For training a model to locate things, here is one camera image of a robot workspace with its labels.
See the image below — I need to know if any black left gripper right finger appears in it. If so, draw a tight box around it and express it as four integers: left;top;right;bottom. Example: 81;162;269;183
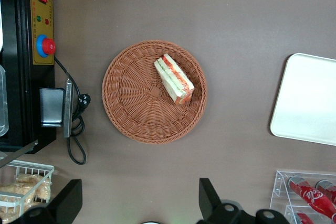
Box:
196;178;257;224

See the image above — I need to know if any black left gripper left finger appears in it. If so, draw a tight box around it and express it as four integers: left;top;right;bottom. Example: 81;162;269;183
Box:
10;179;83;224

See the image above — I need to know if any round brown wicker basket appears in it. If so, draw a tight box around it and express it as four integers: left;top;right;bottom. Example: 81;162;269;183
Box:
101;39;208;145

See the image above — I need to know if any wrapped triangle sandwich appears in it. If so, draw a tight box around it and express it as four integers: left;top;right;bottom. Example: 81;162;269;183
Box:
153;53;195;106

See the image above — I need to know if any cream plastic tray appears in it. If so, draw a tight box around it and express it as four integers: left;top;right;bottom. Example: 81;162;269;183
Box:
269;52;336;146

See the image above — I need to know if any bagged fried snack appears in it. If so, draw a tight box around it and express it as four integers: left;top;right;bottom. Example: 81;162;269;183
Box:
0;183;37;222
15;173;52;204

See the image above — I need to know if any grey metal lever bar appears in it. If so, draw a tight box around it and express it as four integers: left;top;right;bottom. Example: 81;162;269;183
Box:
0;140;39;168

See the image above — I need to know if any clear acrylic bottle rack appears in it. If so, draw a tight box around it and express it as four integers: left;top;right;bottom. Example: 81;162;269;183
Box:
269;170;336;224

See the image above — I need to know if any red cola bottle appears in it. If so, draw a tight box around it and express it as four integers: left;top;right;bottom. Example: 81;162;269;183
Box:
292;211;316;224

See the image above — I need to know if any shiny black block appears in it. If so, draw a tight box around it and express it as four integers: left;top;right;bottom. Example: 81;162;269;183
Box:
39;87;66;127

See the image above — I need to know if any red soda can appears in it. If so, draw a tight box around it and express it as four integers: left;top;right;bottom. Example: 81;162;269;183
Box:
314;179;336;205
287;176;336;221

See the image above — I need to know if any clear plastic container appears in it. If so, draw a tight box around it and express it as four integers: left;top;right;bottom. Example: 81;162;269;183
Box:
0;63;9;137

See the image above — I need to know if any black sealing machine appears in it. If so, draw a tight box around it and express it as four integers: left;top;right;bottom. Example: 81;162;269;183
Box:
0;0;57;154

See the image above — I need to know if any red emergency stop button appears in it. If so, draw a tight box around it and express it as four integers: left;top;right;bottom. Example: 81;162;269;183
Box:
36;34;57;58

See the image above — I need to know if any white wire basket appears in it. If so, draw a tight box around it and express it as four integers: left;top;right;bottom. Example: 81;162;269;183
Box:
0;159;56;224

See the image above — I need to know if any grey metal bracket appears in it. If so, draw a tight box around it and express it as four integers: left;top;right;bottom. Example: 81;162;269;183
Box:
62;81;75;138

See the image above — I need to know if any black power cable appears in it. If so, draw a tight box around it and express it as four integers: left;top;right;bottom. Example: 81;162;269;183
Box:
54;56;91;166

